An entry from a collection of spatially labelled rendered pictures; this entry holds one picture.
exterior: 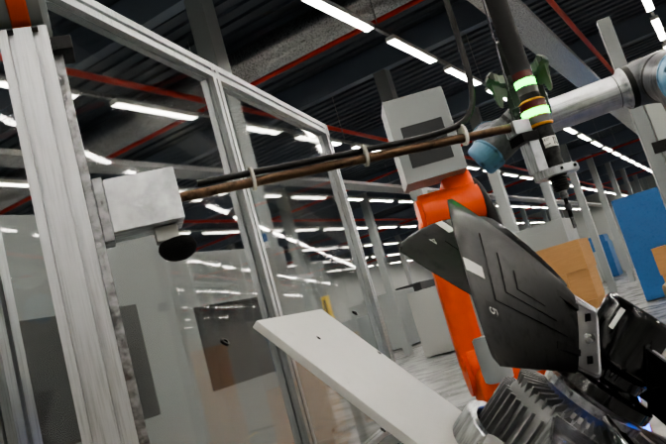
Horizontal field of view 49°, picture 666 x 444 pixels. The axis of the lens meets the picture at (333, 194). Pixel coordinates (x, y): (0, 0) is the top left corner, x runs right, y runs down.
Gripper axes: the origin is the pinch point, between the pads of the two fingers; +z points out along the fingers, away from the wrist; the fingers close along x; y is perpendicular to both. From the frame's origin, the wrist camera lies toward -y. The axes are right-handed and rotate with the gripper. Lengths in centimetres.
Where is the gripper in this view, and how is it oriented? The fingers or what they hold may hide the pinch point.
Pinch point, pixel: (513, 64)
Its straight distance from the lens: 129.3
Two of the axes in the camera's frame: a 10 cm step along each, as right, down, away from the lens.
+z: -3.4, -0.9, -9.4
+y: 2.7, 9.4, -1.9
